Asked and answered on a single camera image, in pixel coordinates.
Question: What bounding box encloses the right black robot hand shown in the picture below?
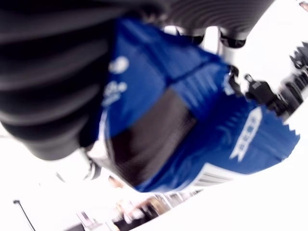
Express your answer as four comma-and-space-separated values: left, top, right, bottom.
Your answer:
0, 0, 277, 188

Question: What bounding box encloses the blue Oreo cookie packet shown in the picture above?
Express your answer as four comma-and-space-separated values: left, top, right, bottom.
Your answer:
96, 18, 301, 193

